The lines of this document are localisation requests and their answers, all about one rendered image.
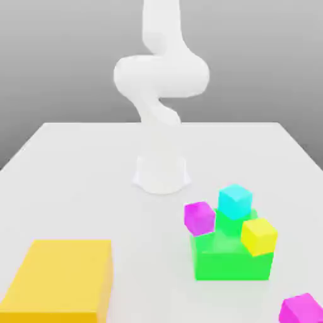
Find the small magenta cube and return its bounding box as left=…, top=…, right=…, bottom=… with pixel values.
left=278, top=292, right=323, bottom=323
left=184, top=201, right=216, bottom=237

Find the large green box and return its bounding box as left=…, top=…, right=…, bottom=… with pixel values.
left=189, top=208, right=274, bottom=281

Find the large orange box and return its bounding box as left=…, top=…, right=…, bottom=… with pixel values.
left=0, top=238, right=114, bottom=323

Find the small yellow cube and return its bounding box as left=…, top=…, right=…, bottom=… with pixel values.
left=240, top=217, right=279, bottom=257

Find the small cyan cube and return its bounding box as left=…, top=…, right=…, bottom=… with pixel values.
left=217, top=183, right=254, bottom=221

